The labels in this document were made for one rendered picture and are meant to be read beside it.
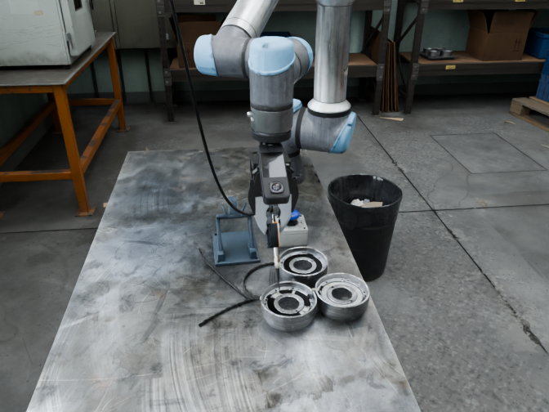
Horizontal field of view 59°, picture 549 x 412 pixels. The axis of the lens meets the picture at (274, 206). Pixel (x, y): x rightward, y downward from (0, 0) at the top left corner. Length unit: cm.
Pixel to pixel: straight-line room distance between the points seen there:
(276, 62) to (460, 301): 177
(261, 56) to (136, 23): 383
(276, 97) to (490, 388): 150
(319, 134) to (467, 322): 125
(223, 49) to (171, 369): 58
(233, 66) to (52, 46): 211
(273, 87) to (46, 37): 227
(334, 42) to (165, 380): 85
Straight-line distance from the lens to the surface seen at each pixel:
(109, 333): 96
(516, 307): 244
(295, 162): 140
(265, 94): 82
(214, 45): 96
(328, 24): 125
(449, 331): 221
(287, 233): 112
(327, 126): 130
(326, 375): 85
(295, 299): 95
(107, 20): 465
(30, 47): 302
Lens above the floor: 143
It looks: 29 degrees down
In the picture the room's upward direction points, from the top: straight up
